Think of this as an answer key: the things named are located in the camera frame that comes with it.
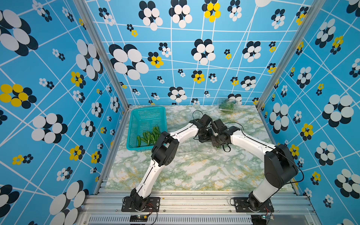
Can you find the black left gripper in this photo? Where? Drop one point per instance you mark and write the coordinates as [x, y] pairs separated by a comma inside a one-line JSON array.
[[203, 140]]

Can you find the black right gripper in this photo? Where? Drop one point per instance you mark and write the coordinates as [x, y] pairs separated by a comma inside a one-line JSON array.
[[213, 141]]

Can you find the green peppers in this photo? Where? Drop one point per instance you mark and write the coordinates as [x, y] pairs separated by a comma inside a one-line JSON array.
[[148, 138]]

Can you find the clear clamshell with peppers front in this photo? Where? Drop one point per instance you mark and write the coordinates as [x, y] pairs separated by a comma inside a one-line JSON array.
[[194, 146]]

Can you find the clear clamshell with peppers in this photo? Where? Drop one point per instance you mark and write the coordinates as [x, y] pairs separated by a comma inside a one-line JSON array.
[[228, 106], [194, 146]]

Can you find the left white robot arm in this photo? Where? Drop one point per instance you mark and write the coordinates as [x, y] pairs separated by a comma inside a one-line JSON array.
[[163, 153]]

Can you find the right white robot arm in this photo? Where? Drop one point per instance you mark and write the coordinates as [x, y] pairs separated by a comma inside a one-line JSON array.
[[279, 166]]

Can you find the clear clamshell with peppers back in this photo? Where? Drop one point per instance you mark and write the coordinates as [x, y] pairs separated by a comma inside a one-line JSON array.
[[228, 106]]

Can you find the teal plastic basket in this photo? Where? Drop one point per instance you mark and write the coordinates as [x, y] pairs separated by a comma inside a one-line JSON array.
[[144, 119]]

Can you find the right controller board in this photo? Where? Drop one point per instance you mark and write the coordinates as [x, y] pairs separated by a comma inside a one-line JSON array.
[[261, 219]]

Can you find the controller board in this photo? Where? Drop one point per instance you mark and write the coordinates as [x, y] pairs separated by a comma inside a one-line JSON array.
[[261, 219], [138, 219]]

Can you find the left controller board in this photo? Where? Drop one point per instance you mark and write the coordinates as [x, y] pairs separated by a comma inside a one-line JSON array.
[[138, 219]]

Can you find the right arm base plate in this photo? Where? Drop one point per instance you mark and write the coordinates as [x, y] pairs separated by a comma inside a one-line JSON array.
[[241, 204]]

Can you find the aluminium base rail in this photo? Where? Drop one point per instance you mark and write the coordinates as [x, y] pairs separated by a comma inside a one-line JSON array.
[[196, 208]]

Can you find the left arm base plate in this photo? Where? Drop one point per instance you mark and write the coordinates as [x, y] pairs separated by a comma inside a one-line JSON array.
[[150, 204]]

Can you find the aluminium frame post right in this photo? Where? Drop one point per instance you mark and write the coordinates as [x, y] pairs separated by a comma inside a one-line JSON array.
[[300, 34]]

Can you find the aluminium frame post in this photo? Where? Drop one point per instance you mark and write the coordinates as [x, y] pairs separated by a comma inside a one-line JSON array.
[[300, 34], [91, 28]]

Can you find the aluminium frame post left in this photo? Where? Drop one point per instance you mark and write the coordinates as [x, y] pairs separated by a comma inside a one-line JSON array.
[[91, 28]]

